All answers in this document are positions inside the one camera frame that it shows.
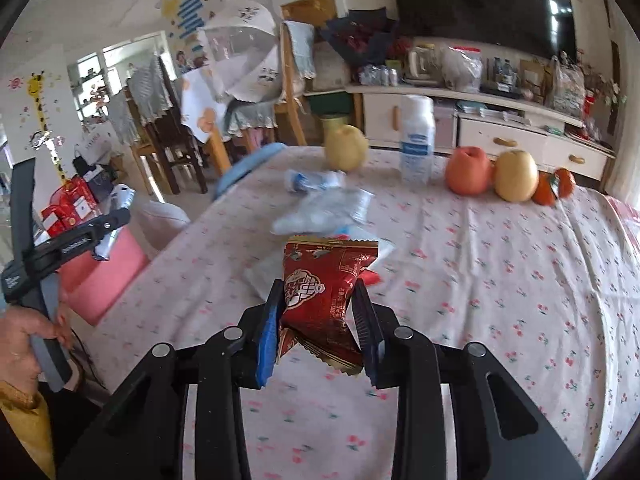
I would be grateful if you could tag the pink storage box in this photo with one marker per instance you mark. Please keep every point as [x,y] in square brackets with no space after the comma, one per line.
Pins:
[445,125]

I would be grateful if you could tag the black television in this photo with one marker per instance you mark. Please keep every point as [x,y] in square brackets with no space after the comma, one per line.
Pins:
[480,5]

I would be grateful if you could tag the white sack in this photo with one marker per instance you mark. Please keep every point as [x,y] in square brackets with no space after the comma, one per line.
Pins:
[330,67]

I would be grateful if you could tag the red snack wrapper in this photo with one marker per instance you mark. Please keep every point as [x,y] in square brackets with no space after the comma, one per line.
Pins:
[320,305]

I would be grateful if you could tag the dark blue box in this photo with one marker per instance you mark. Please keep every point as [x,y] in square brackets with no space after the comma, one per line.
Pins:
[95,180]

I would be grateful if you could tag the dark flower bouquet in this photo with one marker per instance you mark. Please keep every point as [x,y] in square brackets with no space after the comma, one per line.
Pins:
[357,35]

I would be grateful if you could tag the dining table with white cloth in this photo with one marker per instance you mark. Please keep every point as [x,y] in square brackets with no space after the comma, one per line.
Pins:
[202,110]

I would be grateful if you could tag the yellow apple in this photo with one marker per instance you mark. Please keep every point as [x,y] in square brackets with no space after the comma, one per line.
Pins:
[516,177]

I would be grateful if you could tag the red checkered plastic sheet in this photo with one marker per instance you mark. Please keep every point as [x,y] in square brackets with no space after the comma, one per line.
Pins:
[625,217]

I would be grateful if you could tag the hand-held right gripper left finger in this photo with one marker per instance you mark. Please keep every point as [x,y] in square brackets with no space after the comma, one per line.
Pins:
[267,345]

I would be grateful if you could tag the wrapped pack of cans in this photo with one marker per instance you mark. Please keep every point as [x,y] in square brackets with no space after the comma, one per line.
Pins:
[380,74]

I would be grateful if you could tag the green waste bin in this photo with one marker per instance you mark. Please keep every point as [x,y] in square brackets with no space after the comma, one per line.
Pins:
[332,121]

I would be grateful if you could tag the blue striped wall poster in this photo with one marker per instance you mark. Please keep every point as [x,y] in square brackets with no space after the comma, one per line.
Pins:
[187,10]

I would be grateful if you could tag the person's left hand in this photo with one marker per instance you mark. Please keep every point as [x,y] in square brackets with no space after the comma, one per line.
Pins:
[20,345]

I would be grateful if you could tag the person's left forearm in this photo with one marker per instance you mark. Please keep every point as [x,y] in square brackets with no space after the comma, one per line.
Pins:
[25,425]

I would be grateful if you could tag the pink plastic bin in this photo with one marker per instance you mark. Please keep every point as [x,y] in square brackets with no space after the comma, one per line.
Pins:
[100,280]

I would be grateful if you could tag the red apple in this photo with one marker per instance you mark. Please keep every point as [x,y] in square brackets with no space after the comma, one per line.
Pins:
[467,170]

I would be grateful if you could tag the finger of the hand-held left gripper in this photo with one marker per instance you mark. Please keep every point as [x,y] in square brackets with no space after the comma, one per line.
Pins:
[115,220]

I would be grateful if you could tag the white plastic bottle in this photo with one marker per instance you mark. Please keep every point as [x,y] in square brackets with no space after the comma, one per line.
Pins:
[416,135]

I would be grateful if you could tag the clear bag with red top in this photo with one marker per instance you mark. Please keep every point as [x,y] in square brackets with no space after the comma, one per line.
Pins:
[462,67]

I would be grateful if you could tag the red gift boxes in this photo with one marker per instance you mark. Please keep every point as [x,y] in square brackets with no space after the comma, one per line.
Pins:
[67,207]

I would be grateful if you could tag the white plastic bin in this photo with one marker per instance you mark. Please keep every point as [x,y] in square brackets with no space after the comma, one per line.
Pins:
[160,222]

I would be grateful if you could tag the dark wooden chair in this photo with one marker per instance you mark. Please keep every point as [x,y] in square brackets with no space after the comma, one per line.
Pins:
[165,125]

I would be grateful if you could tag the glass kettle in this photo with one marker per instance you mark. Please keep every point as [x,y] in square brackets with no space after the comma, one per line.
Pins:
[421,65]

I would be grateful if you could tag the mesh food cover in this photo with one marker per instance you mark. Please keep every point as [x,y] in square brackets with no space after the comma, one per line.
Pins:
[240,50]

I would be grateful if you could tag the light wooden chair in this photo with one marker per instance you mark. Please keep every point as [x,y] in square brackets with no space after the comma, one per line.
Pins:
[295,85]
[130,135]

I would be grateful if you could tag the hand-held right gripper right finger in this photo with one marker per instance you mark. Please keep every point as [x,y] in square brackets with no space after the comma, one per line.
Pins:
[367,327]

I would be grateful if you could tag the brown paper bags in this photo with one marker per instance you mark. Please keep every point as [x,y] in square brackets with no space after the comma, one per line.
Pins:
[531,82]

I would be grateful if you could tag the giraffe height chart sticker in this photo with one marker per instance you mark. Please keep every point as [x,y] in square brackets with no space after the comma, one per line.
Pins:
[42,120]

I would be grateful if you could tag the white TV cabinet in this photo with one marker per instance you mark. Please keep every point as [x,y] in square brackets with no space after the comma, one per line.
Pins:
[500,130]

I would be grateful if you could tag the crumpled clear plastic bag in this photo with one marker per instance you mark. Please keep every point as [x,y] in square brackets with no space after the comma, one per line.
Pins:
[325,210]

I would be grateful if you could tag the yellow pear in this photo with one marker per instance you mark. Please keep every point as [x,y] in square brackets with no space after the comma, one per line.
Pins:
[346,147]

